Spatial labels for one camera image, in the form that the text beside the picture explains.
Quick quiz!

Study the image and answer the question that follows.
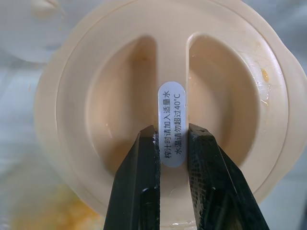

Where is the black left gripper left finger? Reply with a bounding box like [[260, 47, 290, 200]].
[[103, 125, 161, 230]]

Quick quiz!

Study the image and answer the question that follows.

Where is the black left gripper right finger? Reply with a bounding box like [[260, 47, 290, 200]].
[[187, 123, 271, 230]]

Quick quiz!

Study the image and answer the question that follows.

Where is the cream plastic blender lid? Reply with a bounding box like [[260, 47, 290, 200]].
[[33, 0, 304, 230]]

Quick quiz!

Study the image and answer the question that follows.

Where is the white round dish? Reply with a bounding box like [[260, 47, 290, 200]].
[[0, 0, 69, 63]]

